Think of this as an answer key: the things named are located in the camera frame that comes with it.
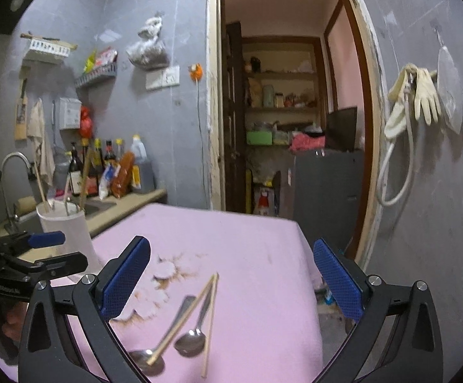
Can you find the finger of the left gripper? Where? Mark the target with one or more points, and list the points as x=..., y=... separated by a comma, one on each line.
x=44, y=269
x=36, y=240

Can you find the red plastic bag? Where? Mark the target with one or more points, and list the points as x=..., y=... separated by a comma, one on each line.
x=86, y=123

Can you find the white wall box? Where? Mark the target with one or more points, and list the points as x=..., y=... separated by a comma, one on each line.
x=68, y=114

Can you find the dark sauce bottle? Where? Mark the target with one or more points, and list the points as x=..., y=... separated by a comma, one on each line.
x=75, y=172

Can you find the white wall socket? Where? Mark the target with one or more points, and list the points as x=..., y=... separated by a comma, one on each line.
x=162, y=78

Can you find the clear plastic bag on wall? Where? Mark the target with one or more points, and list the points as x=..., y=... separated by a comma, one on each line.
x=450, y=90

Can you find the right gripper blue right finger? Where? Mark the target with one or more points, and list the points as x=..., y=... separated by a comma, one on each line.
x=359, y=300

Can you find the wooden chopstick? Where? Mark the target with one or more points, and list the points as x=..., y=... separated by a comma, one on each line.
x=208, y=340
x=180, y=324

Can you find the green box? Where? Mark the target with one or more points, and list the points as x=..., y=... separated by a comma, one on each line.
x=259, y=138

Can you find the cream rubber glove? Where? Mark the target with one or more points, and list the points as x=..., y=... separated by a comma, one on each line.
x=413, y=94

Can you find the dark grey cabinet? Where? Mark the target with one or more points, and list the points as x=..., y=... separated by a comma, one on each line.
x=323, y=192

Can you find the grey wall shelf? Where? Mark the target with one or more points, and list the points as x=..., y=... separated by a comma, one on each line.
x=97, y=75

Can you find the beige countertop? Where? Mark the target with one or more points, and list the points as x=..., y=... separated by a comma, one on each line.
x=103, y=215

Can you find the wooden door frame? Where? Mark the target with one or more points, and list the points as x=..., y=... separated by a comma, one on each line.
x=374, y=92

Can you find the white utensil holder cup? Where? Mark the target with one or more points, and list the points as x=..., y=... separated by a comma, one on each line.
x=69, y=219

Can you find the black monitor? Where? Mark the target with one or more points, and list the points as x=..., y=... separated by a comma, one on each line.
x=340, y=132

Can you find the pink cloth on cabinet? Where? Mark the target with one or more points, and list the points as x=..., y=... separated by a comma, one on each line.
x=302, y=142

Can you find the person's left hand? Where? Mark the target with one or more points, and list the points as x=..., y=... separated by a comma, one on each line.
x=14, y=319

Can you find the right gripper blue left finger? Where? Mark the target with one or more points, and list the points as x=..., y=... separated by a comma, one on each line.
x=103, y=299

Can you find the chrome faucet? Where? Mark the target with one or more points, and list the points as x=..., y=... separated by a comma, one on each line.
x=18, y=195

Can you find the hanging plastic bag of food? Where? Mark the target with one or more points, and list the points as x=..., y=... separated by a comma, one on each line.
x=149, y=53

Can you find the steel spoon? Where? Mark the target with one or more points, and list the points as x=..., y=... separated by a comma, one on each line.
x=140, y=357
x=192, y=343

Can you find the brown snack bag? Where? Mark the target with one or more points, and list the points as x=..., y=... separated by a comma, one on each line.
x=122, y=180

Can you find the white wall rack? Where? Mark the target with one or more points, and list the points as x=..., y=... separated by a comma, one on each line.
x=47, y=49

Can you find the hanging beige towel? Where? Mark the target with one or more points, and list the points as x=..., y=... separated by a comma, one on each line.
x=41, y=145

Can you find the orange wall hook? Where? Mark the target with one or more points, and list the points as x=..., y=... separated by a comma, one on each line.
x=196, y=72

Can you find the plastic oil jug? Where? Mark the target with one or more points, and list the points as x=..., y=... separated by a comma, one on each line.
x=142, y=174

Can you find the pink floral tablecloth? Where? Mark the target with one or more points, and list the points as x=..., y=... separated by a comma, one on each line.
x=266, y=326

